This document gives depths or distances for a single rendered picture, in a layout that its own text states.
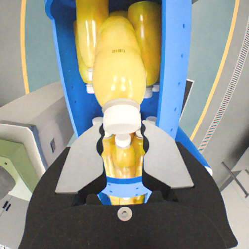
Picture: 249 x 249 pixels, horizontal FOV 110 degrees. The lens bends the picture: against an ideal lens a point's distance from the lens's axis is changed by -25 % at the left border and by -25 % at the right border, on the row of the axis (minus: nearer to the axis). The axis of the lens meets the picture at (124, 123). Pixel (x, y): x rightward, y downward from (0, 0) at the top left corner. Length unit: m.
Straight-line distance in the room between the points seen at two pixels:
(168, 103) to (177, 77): 0.04
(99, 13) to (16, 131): 0.35
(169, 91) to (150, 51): 0.10
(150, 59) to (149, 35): 0.04
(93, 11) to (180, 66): 0.18
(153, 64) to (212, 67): 1.59
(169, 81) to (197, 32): 1.52
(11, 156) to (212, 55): 1.90
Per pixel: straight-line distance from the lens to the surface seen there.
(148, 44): 0.24
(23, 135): 0.39
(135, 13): 0.26
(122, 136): 0.29
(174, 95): 0.19
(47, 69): 1.63
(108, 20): 0.22
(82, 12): 0.28
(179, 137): 0.88
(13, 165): 0.40
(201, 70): 1.71
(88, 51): 0.26
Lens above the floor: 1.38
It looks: 60 degrees down
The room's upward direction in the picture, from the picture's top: 176 degrees clockwise
